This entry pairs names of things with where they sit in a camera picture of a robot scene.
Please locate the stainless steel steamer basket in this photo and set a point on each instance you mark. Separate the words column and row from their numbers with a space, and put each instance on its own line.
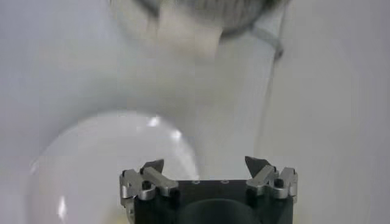
column 213, row 12

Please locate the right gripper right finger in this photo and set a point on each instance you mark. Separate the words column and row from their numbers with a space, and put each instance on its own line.
column 260, row 179

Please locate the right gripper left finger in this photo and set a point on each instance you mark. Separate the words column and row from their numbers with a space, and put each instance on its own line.
column 161, row 181

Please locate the white round plate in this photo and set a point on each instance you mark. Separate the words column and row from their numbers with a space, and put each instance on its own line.
column 106, row 158

